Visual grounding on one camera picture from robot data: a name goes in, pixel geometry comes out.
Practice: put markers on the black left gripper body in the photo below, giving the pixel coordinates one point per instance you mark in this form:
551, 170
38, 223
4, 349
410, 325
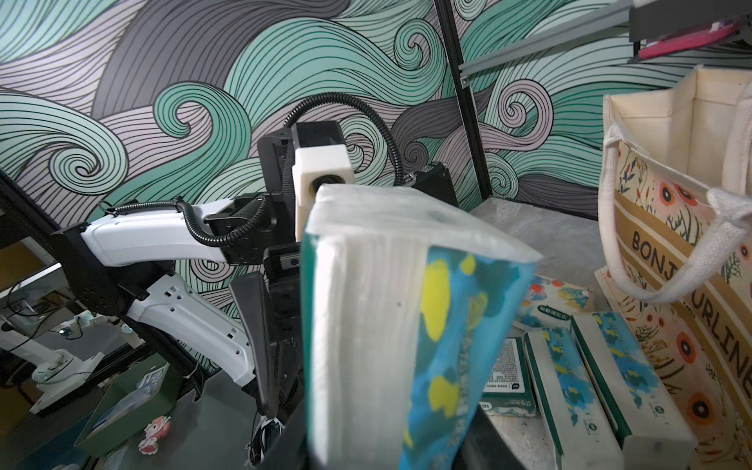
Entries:
272, 250

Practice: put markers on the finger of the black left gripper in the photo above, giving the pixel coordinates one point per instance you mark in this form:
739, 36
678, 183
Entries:
253, 303

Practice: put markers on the green blue tissue pack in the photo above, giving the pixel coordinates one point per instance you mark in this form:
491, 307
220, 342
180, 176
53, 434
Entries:
644, 418
406, 303

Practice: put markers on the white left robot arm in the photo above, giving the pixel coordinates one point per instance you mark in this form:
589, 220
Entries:
124, 265

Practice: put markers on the floral canvas tote bag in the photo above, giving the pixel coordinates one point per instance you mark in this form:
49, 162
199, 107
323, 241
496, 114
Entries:
674, 213

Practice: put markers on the green barcode tissue pack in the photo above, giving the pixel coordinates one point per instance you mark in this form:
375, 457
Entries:
509, 390

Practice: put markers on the elephant print tissue pack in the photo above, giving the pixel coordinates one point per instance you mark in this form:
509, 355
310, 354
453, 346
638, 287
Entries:
551, 303
579, 429

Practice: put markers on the pink item on shelf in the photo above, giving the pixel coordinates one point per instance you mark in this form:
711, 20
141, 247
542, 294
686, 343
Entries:
698, 37

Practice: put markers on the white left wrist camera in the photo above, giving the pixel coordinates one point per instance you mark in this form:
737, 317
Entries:
314, 167

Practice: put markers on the aluminium wall rail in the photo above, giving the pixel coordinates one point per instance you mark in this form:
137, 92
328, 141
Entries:
605, 18

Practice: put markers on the black wall shelf tray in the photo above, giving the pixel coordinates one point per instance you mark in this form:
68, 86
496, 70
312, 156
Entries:
651, 20

